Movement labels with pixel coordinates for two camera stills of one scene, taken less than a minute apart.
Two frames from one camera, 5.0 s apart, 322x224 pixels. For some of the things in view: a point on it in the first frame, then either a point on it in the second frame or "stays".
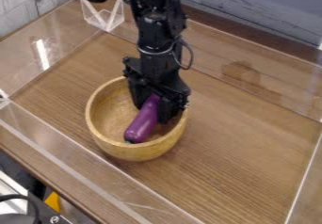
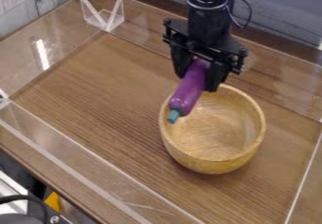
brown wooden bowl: [111, 108] to [218, 137]
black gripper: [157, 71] to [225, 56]
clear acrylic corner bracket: [105, 19] stays
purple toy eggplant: [142, 125] to [186, 96]
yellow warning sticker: [54, 201] stays
